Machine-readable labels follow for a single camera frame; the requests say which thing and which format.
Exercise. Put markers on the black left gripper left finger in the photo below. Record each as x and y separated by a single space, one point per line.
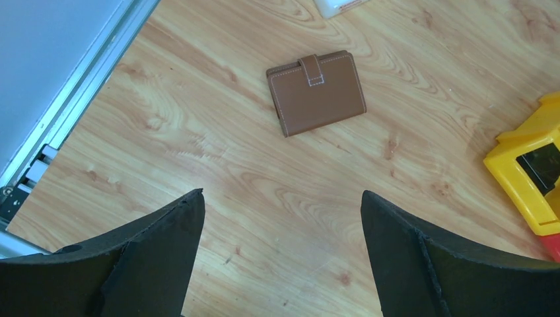
142 268

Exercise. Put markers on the aluminium table frame rail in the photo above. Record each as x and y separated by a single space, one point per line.
55 57

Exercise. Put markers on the black card in yellow bin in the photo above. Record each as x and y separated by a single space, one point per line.
542 167

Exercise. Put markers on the red plastic bin near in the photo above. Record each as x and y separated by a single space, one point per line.
552 245

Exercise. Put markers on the yellow plastic bin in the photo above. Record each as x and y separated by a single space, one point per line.
541 212

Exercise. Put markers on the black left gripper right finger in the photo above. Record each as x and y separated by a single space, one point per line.
421 269

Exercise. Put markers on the white pink card box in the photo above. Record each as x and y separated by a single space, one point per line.
331 8

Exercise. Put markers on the brown leather card holder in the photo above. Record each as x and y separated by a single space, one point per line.
315 91

